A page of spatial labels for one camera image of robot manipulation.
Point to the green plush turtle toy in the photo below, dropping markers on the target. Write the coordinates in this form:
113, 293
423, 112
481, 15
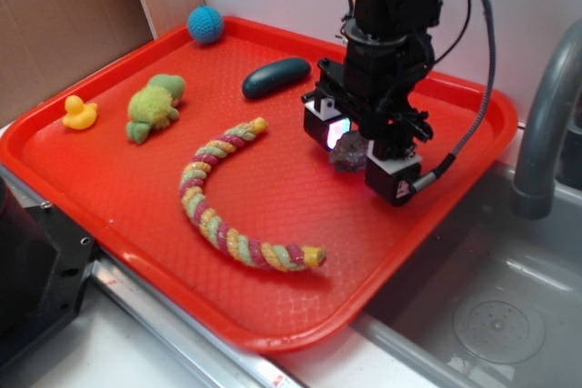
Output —
155, 106

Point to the red plastic tray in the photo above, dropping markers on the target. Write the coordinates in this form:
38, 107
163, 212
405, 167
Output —
279, 189

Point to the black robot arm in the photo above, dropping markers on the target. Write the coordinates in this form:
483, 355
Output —
386, 18

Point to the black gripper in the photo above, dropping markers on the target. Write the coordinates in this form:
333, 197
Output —
371, 88

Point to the multicolour twisted rope toy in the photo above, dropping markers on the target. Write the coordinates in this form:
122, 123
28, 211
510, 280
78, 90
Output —
286, 258

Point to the yellow rubber duck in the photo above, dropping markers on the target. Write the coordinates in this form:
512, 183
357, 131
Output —
78, 114

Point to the grey plastic sink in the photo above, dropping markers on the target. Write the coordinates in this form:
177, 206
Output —
482, 249

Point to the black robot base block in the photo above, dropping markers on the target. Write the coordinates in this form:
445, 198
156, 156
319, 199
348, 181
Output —
45, 262

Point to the brown cardboard panel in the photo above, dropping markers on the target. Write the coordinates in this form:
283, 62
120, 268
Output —
48, 45

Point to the round sink drain cover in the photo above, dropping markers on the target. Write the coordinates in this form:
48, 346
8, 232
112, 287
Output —
498, 331

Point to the grey faucet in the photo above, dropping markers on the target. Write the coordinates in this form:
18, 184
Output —
550, 149

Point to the brown rock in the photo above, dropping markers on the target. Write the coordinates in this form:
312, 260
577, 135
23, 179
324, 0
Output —
349, 154

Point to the blue crocheted ball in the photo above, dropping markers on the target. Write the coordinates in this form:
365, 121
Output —
205, 25

